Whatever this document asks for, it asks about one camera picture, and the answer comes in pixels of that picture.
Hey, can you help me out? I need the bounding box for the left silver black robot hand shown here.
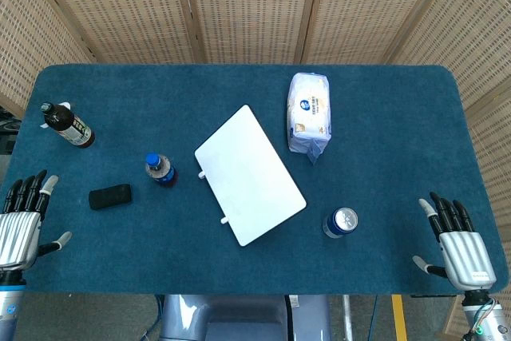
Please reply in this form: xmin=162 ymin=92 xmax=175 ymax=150
xmin=0 ymin=169 xmax=73 ymax=275

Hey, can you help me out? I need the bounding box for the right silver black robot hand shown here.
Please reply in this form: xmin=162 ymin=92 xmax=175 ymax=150
xmin=412 ymin=192 xmax=497 ymax=291

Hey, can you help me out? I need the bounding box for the black rectangular block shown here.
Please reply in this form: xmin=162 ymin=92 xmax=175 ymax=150
xmin=88 ymin=183 xmax=133 ymax=211

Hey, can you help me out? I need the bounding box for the blue-capped drink bottle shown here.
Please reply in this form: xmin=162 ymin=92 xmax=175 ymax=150
xmin=144 ymin=152 xmax=179 ymax=189

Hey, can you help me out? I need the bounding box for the white rectangular board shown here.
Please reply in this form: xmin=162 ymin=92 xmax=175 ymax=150
xmin=194 ymin=104 xmax=307 ymax=248

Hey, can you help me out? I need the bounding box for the dark sauce bottle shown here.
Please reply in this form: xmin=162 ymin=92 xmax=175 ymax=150
xmin=39 ymin=101 xmax=96 ymax=149

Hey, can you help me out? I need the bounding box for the blue felt table cover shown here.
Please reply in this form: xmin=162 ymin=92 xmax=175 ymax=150
xmin=0 ymin=63 xmax=510 ymax=296

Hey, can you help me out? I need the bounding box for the blue drink can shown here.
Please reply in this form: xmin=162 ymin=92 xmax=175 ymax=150
xmin=322 ymin=207 xmax=359 ymax=240

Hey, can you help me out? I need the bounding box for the metal table leg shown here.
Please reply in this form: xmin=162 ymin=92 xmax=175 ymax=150
xmin=342 ymin=295 xmax=355 ymax=341

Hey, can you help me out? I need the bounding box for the white tissue pack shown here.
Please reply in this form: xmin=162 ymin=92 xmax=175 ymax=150
xmin=286 ymin=72 xmax=333 ymax=165

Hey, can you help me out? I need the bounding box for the blue-grey robot torso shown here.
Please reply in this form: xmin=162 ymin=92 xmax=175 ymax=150
xmin=158 ymin=294 xmax=332 ymax=341

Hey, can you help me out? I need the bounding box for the woven wicker folding screen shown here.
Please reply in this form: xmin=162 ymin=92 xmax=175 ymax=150
xmin=0 ymin=0 xmax=511 ymax=336

